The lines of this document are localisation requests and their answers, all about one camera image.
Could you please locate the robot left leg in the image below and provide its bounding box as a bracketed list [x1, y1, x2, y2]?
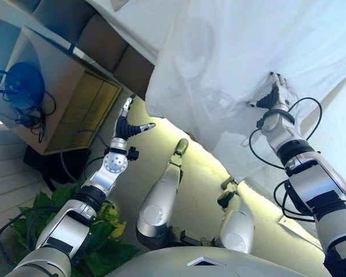
[136, 138, 190, 249]

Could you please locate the printed paper sheet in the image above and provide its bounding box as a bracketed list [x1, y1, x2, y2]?
[277, 215, 321, 249]

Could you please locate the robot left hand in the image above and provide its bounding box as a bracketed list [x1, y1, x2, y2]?
[115, 93, 156, 143]

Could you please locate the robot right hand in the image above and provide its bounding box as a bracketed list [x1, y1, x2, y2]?
[247, 72, 298, 112]

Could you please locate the black cable bundle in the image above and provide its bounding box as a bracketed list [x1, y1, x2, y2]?
[0, 61, 57, 144]

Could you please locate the wooden nightstand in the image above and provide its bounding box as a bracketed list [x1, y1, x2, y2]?
[0, 25, 123, 156]

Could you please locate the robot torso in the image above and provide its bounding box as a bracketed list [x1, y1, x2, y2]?
[106, 246, 333, 277]

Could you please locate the green potted plant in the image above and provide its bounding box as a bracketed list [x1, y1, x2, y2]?
[10, 184, 141, 277]

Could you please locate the white bed sheet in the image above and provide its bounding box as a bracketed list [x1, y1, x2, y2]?
[85, 0, 191, 63]

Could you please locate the white duvet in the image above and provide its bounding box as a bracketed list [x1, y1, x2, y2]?
[145, 0, 346, 209]

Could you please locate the brown upholstered bed frame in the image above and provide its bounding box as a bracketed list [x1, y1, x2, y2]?
[17, 0, 156, 101]

